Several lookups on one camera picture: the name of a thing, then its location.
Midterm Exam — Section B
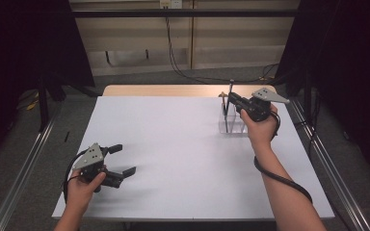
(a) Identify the black metal crossbar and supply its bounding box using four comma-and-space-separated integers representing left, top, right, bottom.
71, 9, 301, 18

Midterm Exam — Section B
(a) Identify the clear acrylic organizer box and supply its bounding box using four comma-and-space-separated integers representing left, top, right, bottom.
218, 102, 251, 135

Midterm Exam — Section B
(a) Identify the white power socket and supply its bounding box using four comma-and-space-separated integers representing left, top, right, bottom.
159, 0, 183, 10

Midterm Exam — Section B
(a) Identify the person's right hand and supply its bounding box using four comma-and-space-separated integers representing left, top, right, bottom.
240, 104, 281, 152

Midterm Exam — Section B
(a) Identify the aluminium floor rail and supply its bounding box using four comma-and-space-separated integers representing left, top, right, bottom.
288, 95, 370, 231
0, 105, 65, 231

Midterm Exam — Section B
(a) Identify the left hand-held gripper black cable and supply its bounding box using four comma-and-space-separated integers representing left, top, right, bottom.
62, 148, 89, 205

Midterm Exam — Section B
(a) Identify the black stand post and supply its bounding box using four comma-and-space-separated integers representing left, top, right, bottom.
37, 72, 51, 133
303, 69, 313, 129

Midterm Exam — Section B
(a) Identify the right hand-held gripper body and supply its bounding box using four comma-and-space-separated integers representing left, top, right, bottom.
240, 87, 291, 123

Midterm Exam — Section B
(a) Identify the black curtain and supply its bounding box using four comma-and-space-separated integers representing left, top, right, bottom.
0, 0, 96, 167
275, 0, 370, 184

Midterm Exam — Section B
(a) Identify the thin black makeup brush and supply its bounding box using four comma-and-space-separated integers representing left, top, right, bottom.
224, 79, 236, 134

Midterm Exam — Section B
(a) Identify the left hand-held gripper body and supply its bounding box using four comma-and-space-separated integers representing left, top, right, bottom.
72, 142, 124, 193

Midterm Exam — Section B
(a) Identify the hand-held gripper black cable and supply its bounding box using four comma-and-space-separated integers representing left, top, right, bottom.
253, 110, 314, 205
62, 148, 89, 205

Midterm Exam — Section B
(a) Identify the black hanging cable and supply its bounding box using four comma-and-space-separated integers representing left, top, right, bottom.
164, 8, 280, 85

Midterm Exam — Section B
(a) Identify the person's left hand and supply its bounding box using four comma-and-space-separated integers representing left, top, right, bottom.
65, 171, 108, 214

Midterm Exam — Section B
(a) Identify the beige office desk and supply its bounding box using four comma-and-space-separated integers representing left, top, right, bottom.
68, 0, 302, 77

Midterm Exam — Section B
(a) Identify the right hand-held gripper black cable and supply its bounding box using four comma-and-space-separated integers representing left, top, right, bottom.
253, 110, 314, 205

